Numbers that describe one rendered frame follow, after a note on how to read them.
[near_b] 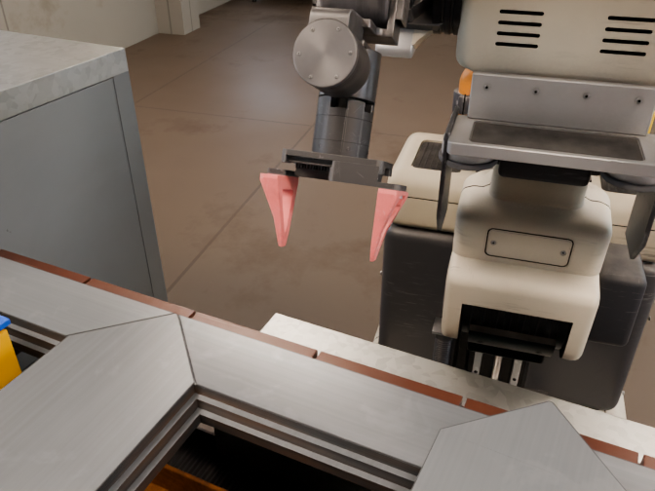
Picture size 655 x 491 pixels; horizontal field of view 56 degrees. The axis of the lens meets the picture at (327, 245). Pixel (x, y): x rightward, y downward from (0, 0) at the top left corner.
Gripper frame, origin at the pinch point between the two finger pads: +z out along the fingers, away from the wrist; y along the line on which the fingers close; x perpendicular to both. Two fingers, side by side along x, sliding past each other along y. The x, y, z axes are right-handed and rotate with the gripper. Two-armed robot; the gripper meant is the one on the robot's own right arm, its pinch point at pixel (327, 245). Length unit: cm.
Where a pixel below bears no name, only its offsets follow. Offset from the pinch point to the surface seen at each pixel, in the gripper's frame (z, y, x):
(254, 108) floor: -44, -136, 306
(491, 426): 15.3, 18.9, 0.9
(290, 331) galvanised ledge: 18.6, -12.6, 33.3
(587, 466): 16.4, 27.7, -1.2
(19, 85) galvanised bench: -14, -54, 16
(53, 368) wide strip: 17.9, -28.1, -4.0
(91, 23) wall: -97, -292, 351
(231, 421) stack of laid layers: 19.9, -7.4, -2.0
